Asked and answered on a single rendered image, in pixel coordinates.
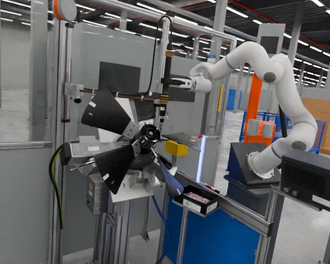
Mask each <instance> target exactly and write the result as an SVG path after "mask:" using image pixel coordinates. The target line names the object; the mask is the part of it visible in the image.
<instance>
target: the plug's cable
mask: <svg viewBox="0 0 330 264"><path fill-rule="evenodd" d="M68 143H70V144H77V143H78V141H70V142H66V143H64V144H68ZM62 146H63V144H62V145H61V146H60V147H59V148H58V149H57V150H56V151H55V153H54V154H53V156H52V158H51V160H50V163H49V175H50V179H51V182H52V184H53V186H54V190H55V192H56V197H57V202H58V210H59V220H60V229H63V216H61V215H62V206H61V199H60V193H59V189H58V186H57V183H56V181H55V179H54V176H53V163H54V161H55V159H56V157H57V155H58V154H59V152H60V151H61V148H62ZM51 168H52V170H51Z"/></svg>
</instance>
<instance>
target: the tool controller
mask: <svg viewBox="0 0 330 264"><path fill-rule="evenodd" d="M280 191H282V192H284V193H286V194H289V195H291V196H293V197H296V198H298V199H301V200H303V201H305V202H308V203H310V204H312V205H315V206H317V207H319V208H322V209H324V210H326V211H329V212H330V158H328V157H325V156H320V155H317V154H314V153H310V152H306V151H303V150H299V149H293V150H291V151H289V152H287V153H285V154H283V155H282V161H281V184H280Z"/></svg>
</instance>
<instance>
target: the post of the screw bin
mask: <svg viewBox="0 0 330 264"><path fill-rule="evenodd" d="M189 213H190V211H189V210H187V209H185V208H183V215H182V223H181V231H180V239H179V246H178V254H177V262H176V264H182V263H183V256H184V248H185V240H186V233H187V228H188V221H189Z"/></svg>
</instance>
